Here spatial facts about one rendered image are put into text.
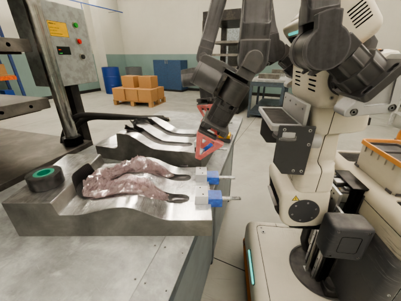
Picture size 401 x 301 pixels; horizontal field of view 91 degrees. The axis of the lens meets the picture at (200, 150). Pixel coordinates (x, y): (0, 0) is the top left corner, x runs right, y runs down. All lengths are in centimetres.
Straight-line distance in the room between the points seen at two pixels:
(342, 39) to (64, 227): 73
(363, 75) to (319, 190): 40
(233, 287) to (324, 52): 126
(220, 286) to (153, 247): 91
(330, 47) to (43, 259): 74
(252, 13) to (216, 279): 133
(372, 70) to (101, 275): 68
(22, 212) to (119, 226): 23
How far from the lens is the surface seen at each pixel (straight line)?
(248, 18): 45
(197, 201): 56
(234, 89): 45
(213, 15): 89
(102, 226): 59
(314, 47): 45
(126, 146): 90
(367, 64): 51
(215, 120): 47
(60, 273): 59
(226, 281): 144
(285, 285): 116
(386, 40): 737
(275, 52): 87
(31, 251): 67
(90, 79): 152
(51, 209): 61
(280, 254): 125
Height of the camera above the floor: 122
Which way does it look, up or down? 25 degrees down
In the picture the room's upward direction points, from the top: straight up
